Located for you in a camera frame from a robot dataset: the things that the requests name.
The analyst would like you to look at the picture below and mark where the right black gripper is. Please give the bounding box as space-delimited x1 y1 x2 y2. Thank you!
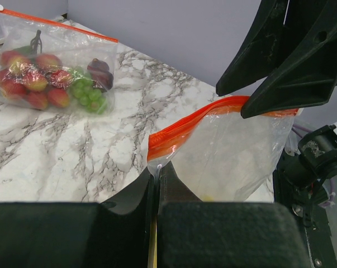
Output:
216 0 337 118

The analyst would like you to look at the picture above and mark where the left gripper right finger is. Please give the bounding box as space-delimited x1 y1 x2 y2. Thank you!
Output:
156 164 310 267

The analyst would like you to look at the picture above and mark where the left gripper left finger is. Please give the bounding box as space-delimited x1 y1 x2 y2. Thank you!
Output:
0 170 154 267

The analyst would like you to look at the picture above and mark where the zip bag with yellow fruit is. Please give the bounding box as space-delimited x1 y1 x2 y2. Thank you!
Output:
147 96 298 202

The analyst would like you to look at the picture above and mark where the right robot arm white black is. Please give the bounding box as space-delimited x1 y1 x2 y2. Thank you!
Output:
216 1 337 267

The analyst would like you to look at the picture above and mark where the zip bag with berries grapes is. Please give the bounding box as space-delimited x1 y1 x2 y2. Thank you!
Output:
0 5 118 116

